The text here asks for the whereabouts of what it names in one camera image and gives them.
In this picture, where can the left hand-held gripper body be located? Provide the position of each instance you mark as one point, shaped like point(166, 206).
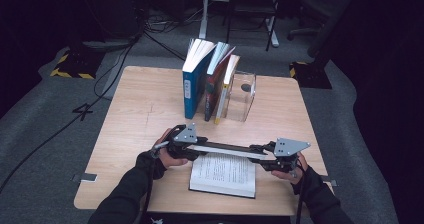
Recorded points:
point(186, 135)

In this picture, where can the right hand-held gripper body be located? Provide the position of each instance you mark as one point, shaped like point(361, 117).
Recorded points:
point(288, 146)

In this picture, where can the white-paged book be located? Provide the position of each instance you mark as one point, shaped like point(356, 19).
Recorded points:
point(223, 174)

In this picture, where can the blue book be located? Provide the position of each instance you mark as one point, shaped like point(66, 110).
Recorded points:
point(195, 84)

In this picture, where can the clear acrylic book rack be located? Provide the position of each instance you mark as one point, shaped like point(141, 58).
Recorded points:
point(241, 100)

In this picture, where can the red illustrated book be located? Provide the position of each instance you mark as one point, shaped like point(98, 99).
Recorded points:
point(213, 84)

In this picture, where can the person's right hand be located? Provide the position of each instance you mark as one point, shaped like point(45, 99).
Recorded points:
point(291, 177)

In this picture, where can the person's left hand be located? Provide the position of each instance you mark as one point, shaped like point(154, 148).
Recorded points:
point(166, 162)

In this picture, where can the person's dark clothing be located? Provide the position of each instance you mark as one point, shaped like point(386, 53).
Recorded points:
point(200, 219)

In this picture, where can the black stand with striped base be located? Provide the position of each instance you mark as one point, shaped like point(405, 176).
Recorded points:
point(316, 74)

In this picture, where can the black yellow striped base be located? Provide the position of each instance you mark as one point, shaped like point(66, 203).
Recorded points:
point(78, 64)

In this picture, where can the black folding chair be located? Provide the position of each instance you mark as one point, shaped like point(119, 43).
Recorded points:
point(248, 10)

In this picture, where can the black office chair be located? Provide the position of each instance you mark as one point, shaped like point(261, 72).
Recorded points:
point(316, 4)

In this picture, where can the dark cabinet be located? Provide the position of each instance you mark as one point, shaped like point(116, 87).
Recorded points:
point(113, 7)

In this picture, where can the metal table bracket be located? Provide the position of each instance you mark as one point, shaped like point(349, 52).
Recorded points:
point(330, 181)
point(85, 177)

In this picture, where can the white desk frame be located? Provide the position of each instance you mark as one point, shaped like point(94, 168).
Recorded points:
point(204, 14)

